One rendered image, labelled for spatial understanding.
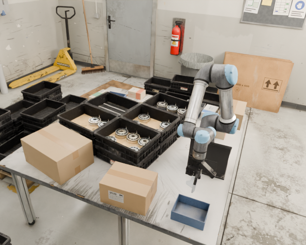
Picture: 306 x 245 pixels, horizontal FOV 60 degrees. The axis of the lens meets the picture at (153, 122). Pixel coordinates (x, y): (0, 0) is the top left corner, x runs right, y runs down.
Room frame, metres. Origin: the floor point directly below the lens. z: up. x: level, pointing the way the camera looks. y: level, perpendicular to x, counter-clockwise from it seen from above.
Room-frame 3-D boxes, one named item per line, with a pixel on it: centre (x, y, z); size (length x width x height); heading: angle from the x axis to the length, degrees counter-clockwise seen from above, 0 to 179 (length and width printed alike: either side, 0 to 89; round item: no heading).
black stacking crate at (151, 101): (2.10, -0.14, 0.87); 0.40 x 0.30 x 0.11; 58
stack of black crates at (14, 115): (2.64, 1.57, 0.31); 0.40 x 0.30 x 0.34; 159
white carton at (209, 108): (2.29, -0.56, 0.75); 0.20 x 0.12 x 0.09; 154
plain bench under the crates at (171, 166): (1.90, 0.08, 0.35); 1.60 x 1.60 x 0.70; 69
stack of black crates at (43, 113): (2.50, 1.20, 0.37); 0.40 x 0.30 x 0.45; 159
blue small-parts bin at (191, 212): (1.08, -0.25, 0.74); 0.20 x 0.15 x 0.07; 69
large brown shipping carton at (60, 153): (1.50, 0.67, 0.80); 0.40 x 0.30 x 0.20; 56
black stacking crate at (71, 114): (1.80, 0.52, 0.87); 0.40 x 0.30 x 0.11; 58
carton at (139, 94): (2.69, 0.20, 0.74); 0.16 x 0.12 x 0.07; 68
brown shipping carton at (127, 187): (1.20, 0.13, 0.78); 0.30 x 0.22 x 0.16; 72
